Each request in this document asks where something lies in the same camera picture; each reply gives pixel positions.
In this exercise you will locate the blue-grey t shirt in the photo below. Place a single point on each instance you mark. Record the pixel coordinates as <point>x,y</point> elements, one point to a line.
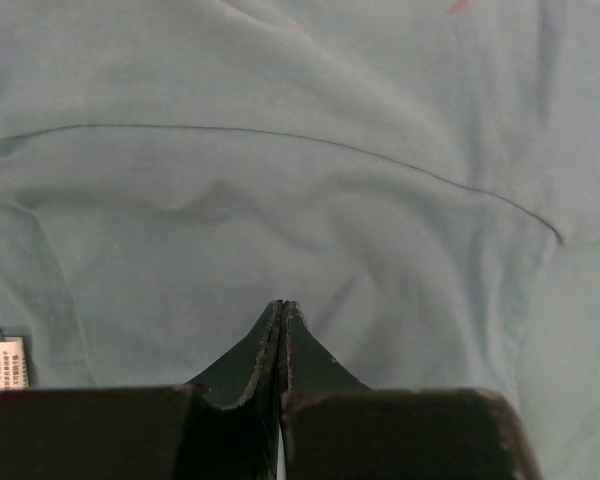
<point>422,177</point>

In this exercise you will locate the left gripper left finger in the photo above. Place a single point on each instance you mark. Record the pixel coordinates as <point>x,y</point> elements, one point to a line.
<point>232,429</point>

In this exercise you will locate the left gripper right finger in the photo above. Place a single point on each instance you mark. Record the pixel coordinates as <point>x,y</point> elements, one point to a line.
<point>312,383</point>

